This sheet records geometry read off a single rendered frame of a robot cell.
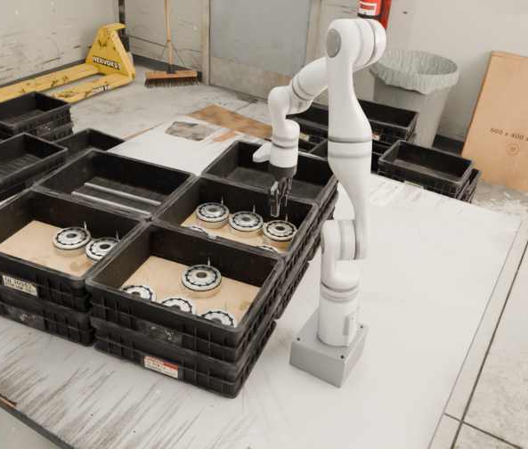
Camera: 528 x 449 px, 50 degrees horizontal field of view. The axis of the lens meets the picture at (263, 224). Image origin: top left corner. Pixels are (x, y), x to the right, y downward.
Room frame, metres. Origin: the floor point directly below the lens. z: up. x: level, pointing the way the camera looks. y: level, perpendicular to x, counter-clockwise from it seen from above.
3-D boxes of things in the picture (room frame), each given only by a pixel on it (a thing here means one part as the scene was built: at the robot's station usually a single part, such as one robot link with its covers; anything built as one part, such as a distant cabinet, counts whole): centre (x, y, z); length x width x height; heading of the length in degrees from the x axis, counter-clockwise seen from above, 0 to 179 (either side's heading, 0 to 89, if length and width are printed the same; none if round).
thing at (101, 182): (1.51, 0.45, 0.87); 0.40 x 0.30 x 0.11; 71
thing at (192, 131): (2.42, 0.37, 0.71); 0.22 x 0.19 x 0.01; 61
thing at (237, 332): (1.10, 0.17, 0.92); 0.40 x 0.30 x 0.02; 71
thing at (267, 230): (1.41, -0.05, 0.86); 0.10 x 0.10 x 0.01
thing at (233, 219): (1.45, 0.05, 0.86); 0.10 x 0.10 x 0.01
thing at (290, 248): (1.38, 0.08, 0.92); 0.40 x 0.30 x 0.02; 71
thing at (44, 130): (2.80, 1.30, 0.37); 0.40 x 0.30 x 0.45; 151
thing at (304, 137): (3.25, -0.26, 0.31); 0.40 x 0.30 x 0.34; 61
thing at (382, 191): (2.02, -0.37, 0.70); 0.33 x 0.23 x 0.01; 61
